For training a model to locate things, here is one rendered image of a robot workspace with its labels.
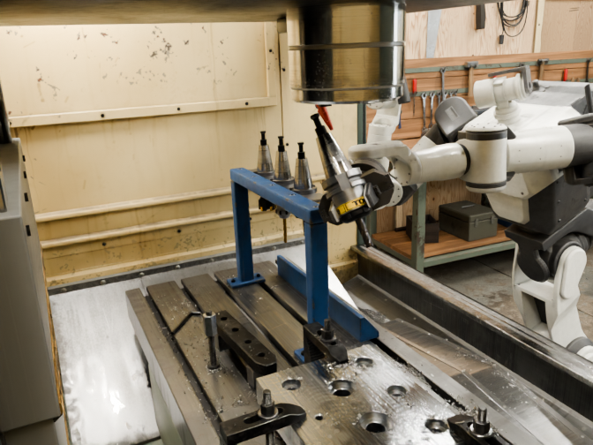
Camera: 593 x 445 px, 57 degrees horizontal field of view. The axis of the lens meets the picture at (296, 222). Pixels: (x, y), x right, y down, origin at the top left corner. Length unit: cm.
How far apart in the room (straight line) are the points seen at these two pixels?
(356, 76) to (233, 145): 113
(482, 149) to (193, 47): 96
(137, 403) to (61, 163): 70
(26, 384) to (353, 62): 50
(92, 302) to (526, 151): 126
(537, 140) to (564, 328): 71
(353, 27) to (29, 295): 47
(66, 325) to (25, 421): 121
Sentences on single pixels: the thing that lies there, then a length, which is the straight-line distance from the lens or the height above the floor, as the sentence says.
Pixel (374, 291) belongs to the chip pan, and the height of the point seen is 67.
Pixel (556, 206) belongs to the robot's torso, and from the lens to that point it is 147.
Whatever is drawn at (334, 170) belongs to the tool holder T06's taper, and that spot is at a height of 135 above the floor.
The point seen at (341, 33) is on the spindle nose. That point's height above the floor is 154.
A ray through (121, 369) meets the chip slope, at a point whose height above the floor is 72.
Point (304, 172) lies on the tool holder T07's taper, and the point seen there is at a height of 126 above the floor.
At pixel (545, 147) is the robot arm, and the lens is 123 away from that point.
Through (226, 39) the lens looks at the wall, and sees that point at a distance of 178.
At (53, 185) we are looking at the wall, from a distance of 172.
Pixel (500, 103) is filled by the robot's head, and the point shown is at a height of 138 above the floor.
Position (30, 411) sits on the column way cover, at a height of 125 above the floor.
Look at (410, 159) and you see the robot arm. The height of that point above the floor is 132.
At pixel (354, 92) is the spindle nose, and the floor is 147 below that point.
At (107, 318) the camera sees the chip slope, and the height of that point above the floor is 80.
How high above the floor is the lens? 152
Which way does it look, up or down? 18 degrees down
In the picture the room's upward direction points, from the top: 2 degrees counter-clockwise
